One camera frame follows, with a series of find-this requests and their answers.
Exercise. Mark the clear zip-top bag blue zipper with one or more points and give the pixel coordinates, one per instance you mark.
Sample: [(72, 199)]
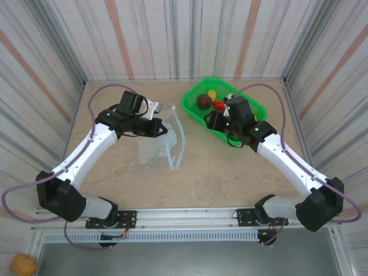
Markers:
[(149, 149)]

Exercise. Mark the red toy food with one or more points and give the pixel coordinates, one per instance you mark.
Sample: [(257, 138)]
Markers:
[(219, 105)]

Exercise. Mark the yellow toy food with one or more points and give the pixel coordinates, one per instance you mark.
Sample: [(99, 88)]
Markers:
[(212, 94)]

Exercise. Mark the dark red round toy fruit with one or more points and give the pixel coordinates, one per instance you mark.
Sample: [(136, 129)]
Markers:
[(204, 101)]

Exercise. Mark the green plastic mesh basket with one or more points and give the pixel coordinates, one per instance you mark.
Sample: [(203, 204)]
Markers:
[(191, 97)]

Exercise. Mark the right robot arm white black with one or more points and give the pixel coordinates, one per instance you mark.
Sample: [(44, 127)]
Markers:
[(316, 210)]

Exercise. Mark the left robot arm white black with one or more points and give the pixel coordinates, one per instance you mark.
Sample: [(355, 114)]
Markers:
[(57, 198)]

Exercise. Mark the black base plate left arm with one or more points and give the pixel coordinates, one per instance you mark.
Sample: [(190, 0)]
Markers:
[(128, 215)]

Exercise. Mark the black base plate right arm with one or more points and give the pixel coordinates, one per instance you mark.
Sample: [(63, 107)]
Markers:
[(245, 217)]

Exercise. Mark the orange ball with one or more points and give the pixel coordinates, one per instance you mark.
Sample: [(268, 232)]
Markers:
[(24, 265)]

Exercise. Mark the aluminium mounting rail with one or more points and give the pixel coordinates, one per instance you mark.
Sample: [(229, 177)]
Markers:
[(184, 214)]

